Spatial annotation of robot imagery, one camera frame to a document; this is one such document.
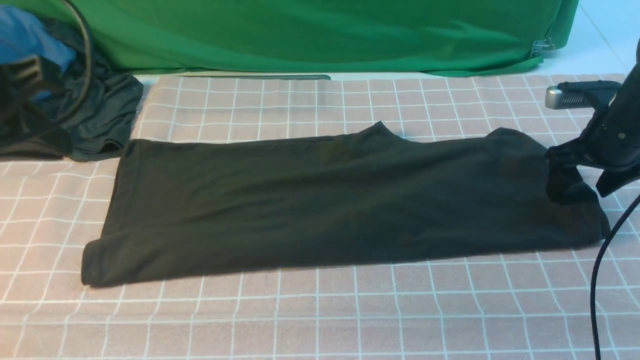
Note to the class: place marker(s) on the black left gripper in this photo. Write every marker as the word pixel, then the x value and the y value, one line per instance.
pixel 27 131

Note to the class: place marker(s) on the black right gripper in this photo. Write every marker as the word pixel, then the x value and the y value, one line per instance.
pixel 609 142

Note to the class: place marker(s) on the gray long-sleeved shirt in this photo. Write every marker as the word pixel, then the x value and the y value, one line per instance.
pixel 194 209

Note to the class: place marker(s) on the blue crumpled garment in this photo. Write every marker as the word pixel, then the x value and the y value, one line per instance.
pixel 23 35

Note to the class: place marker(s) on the dark gray crumpled garment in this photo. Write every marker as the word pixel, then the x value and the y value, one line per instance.
pixel 102 126

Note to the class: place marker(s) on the metal binder clip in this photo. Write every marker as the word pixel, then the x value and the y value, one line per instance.
pixel 541 47

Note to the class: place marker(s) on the green backdrop cloth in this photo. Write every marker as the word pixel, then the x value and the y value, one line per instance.
pixel 452 38

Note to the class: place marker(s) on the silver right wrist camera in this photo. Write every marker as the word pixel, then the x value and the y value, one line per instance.
pixel 593 94

